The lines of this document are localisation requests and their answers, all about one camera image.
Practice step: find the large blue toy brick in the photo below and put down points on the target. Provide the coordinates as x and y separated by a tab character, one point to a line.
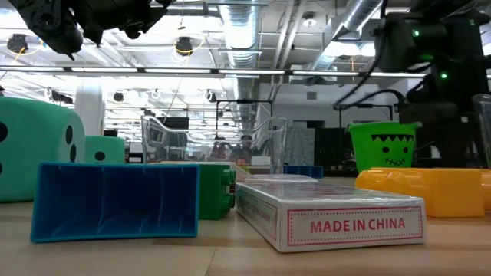
303	171

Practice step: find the small dark green brick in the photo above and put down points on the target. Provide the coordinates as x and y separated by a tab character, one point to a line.
215	191

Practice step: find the white pillar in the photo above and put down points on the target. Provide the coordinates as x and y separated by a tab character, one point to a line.
90	115

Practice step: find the card deck with red print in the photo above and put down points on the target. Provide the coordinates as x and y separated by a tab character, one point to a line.
345	226

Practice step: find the grey partition panel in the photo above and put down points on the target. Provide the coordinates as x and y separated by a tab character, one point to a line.
301	145

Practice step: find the blue rounded toy block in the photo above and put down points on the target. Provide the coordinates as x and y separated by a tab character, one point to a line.
115	199

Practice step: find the black station frame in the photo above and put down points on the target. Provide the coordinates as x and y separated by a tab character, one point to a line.
364	105

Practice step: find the silver ventilation duct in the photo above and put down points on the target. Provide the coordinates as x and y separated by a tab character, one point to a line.
241	38
358	15

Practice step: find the black cabinet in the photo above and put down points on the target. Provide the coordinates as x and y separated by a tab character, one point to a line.
330	149

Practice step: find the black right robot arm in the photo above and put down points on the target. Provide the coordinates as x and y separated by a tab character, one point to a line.
441	38

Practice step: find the large yellow notched block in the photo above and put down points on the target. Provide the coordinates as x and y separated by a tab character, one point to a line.
441	191

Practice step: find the person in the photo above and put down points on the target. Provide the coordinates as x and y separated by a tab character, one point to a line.
219	149
244	147

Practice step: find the yellow wedge block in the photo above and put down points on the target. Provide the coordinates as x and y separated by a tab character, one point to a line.
487	191

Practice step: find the green monster-face bucket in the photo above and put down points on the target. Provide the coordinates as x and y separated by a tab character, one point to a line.
383	145

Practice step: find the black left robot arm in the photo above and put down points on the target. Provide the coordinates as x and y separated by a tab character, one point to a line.
46	23

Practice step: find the teal foam die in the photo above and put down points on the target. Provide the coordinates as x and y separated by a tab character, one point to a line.
34	145
109	149

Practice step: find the long ceiling light strip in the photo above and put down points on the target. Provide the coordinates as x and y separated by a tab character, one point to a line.
249	71

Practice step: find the clear plastic bin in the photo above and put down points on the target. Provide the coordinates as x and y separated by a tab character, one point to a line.
484	126
172	142

